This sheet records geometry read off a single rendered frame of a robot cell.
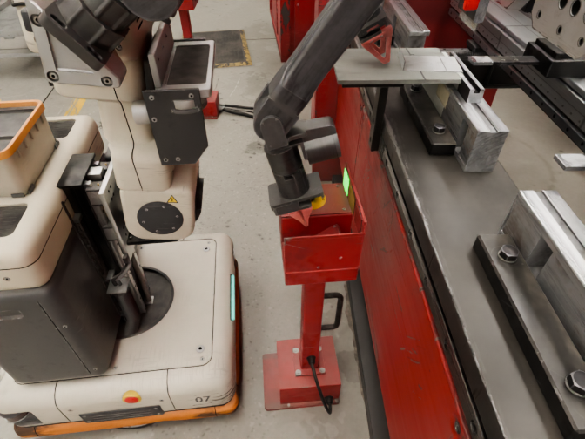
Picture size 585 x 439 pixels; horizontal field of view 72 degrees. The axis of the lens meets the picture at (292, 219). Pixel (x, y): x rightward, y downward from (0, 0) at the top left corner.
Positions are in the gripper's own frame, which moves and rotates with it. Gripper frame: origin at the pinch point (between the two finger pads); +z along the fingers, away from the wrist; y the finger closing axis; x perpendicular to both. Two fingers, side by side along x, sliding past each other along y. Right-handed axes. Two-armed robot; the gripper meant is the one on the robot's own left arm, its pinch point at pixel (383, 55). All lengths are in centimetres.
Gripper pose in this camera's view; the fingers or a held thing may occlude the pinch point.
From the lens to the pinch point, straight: 98.9
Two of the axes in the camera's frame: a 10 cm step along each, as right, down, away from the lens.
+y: -0.2, -6.8, 7.3
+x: -8.7, 3.7, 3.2
